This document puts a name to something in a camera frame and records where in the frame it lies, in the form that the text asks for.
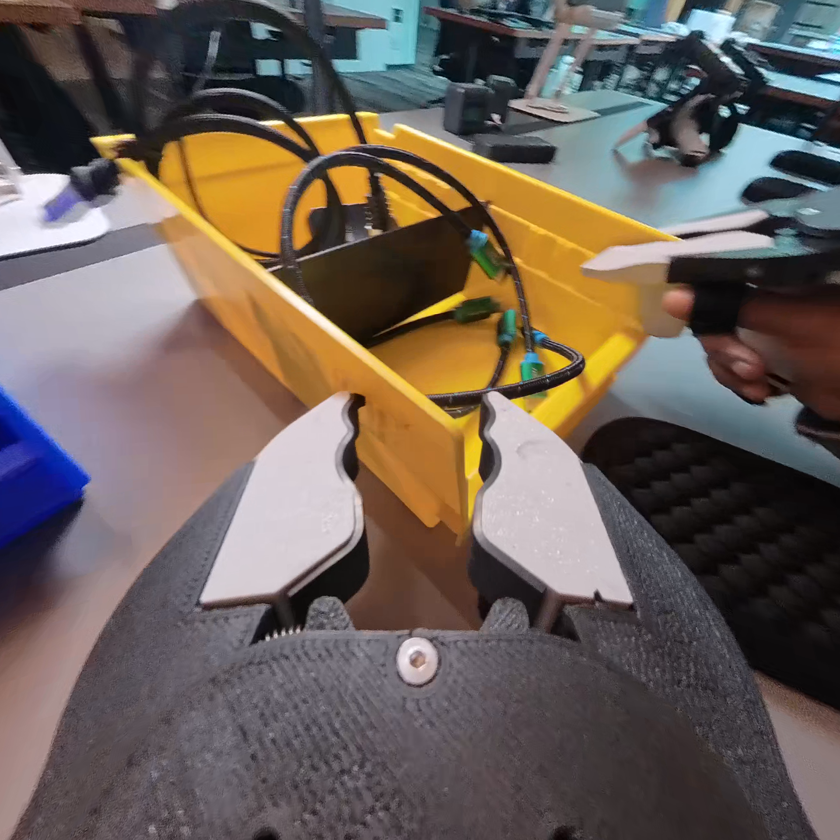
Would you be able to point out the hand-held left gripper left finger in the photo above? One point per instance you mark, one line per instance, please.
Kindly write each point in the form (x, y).
(289, 518)

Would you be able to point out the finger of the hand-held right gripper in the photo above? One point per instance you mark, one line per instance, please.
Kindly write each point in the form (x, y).
(630, 262)
(722, 224)

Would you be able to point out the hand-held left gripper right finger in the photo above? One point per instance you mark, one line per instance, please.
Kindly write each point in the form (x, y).
(544, 518)

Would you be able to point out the yellow plastic bin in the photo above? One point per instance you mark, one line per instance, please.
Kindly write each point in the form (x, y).
(295, 341)

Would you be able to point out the black chair armrest pad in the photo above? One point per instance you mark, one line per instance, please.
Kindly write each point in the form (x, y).
(778, 190)
(722, 544)
(807, 167)

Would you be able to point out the black and tan device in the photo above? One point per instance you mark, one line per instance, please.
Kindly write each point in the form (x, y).
(689, 124)

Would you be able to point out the flat black device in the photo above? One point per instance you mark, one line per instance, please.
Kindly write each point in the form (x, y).
(512, 149)

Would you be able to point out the black cube-shaped box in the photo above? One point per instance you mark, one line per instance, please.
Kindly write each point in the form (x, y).
(472, 108)

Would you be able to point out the black bin divider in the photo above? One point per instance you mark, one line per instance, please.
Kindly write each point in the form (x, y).
(380, 282)

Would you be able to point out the blue plastic bin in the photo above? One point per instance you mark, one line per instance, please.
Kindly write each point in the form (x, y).
(33, 472)

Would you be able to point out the wooden office desk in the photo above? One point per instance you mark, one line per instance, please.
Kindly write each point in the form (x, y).
(354, 16)

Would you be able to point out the white tablet stand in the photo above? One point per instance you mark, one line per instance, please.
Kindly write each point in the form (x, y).
(39, 229)

